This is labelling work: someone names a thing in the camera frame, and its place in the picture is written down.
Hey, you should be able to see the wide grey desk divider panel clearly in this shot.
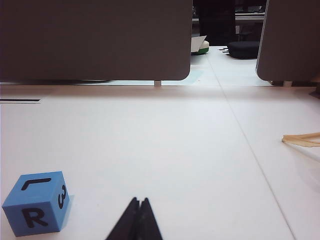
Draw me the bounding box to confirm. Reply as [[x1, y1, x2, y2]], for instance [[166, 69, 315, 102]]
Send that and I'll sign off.
[[0, 0, 194, 82]]

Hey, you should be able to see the black round cushion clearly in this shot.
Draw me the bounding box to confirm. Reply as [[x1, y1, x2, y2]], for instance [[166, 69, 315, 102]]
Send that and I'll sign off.
[[227, 41, 261, 60]]

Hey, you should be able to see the narrow grey desk divider panel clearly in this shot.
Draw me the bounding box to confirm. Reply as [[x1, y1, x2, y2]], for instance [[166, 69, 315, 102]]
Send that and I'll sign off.
[[256, 0, 320, 82]]

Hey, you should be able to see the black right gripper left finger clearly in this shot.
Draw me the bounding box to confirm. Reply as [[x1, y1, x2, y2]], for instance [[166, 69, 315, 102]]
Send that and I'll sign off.
[[104, 196, 142, 240]]

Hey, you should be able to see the black white checkerboard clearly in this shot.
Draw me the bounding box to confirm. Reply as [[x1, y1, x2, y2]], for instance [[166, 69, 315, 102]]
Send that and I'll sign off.
[[218, 44, 231, 57]]

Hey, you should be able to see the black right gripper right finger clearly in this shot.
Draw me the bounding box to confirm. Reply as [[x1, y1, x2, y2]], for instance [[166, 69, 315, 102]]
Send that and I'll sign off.
[[136, 197, 163, 240]]

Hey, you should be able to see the brown divider foot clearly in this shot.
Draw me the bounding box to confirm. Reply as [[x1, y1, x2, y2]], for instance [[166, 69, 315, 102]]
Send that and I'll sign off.
[[309, 79, 320, 100]]

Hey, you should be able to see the green and white object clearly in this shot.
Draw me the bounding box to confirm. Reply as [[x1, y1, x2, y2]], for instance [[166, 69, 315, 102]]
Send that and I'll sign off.
[[191, 35, 210, 56]]

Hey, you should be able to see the blue letter block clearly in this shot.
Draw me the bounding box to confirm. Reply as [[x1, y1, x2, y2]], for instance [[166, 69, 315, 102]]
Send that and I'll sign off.
[[1, 171, 70, 238]]

